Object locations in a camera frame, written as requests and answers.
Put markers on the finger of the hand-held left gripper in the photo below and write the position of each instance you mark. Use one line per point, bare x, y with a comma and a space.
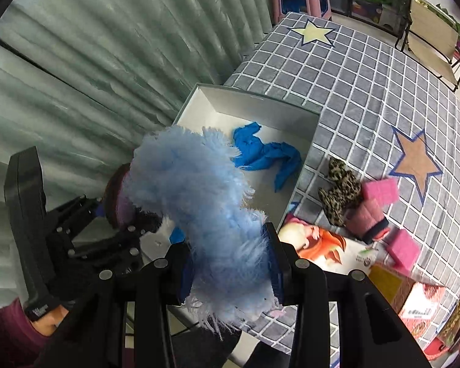
126, 245
80, 211

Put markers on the purple round scalp brush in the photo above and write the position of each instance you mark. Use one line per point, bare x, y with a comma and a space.
115, 199

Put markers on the leopard print scrunchie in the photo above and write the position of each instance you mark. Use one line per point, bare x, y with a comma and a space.
341, 191

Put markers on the grey-green curtain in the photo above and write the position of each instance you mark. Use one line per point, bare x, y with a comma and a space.
99, 65

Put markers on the large blue cloth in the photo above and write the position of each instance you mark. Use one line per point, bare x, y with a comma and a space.
266, 153

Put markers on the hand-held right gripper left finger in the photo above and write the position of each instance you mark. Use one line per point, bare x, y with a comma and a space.
184, 283

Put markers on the red patterned carton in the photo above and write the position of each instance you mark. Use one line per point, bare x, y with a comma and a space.
421, 306

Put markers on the person's left forearm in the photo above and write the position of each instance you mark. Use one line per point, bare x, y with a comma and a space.
4, 333

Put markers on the white cardboard box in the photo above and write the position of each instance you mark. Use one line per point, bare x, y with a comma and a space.
253, 111

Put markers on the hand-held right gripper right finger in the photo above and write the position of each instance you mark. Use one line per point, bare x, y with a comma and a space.
271, 257

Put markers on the light blue fluffy headband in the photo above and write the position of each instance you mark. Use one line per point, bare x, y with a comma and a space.
199, 184

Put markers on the small blue cloth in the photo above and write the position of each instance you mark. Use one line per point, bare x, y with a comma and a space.
177, 235

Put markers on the beige folding chair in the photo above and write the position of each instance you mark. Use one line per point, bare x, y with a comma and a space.
431, 34

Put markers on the grey checkered star tablecloth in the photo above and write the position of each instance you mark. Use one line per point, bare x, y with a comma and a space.
349, 96

